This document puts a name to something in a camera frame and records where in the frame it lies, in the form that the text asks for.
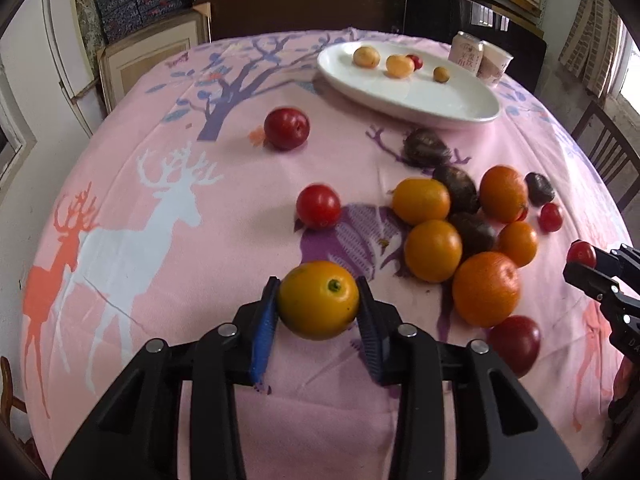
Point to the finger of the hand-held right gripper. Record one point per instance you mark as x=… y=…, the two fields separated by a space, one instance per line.
x=622 y=260
x=590 y=280

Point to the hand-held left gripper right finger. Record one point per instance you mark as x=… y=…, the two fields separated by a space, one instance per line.
x=371 y=340

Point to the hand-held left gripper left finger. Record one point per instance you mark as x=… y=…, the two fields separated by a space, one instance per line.
x=264 y=330

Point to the red cherry tomato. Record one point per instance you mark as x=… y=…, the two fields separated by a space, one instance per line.
x=416 y=62
x=550 y=217
x=580 y=254
x=318 y=206
x=523 y=214

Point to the dark red plum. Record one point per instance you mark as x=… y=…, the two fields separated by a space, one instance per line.
x=286 y=128
x=516 y=346

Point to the deep orange tangerine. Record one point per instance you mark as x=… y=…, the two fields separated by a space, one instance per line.
x=503 y=193
x=486 y=289

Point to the white oval plate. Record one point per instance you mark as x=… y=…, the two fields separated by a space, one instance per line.
x=430 y=97

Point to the pink deer print tablecloth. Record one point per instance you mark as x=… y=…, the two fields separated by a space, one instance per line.
x=200 y=270

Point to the dark wooden chair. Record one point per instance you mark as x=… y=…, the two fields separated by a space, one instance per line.
x=612 y=145

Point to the brick pattern sheet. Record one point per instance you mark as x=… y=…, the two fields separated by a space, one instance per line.
x=592 y=40

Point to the white paper cup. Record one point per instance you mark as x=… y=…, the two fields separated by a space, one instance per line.
x=495 y=65

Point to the small brownish yellow fruit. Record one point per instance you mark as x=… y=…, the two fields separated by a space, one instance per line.
x=441 y=74

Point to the pink drink can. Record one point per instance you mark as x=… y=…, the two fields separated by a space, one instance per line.
x=466 y=52

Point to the reddish wooden chair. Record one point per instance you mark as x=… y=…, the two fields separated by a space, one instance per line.
x=7 y=390

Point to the pale yellow round fruit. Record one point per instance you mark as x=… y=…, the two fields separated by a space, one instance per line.
x=400 y=66
x=365 y=56

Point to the black board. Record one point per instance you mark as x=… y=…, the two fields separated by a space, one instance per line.
x=435 y=15

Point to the brown board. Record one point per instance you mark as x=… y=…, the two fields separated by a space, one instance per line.
x=300 y=12

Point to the white door panel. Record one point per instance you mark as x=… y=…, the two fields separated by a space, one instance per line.
x=70 y=60

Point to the stack of blue patterned boxes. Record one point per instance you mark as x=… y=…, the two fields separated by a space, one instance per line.
x=140 y=5

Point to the wooden picture frame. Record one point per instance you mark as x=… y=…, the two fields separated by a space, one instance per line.
x=145 y=65

